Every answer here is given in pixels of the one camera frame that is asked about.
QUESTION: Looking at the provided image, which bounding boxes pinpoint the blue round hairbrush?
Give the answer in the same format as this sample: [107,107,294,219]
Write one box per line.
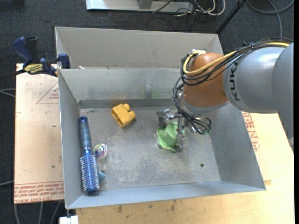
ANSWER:
[78,116,101,194]

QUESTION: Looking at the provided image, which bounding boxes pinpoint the light green crumpled cloth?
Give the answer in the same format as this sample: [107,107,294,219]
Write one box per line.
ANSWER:
[156,121,186,153]

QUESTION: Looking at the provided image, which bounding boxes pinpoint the yellow toy building block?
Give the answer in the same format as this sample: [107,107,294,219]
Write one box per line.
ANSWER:
[111,103,136,128]

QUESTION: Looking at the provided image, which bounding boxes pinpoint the grey metal bin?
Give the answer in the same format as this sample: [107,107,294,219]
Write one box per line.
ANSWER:
[55,26,266,210]

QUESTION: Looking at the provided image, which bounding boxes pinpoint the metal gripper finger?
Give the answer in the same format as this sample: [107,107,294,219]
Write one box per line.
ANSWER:
[156,109,171,132]
[175,133,188,154]

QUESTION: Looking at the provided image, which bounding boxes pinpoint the brown cardboard board, red print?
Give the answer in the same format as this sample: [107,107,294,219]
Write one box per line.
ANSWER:
[14,63,273,204]

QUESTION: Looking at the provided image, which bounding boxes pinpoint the multicoloured swirl ball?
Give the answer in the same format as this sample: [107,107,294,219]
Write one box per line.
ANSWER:
[93,143,108,159]

